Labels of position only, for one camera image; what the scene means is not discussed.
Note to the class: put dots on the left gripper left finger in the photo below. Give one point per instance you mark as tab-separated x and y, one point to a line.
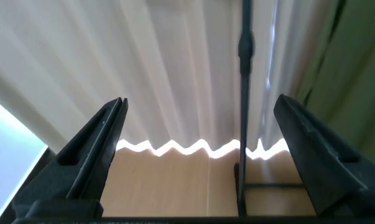
81	174

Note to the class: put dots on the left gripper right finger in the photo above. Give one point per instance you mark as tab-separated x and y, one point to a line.
333	174

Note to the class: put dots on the green printed shirt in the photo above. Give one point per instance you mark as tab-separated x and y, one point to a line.
355	77

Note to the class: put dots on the beige curtain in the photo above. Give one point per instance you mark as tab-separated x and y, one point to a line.
143	62

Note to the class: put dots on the black clothes rack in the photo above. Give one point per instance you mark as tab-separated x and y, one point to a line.
245	49

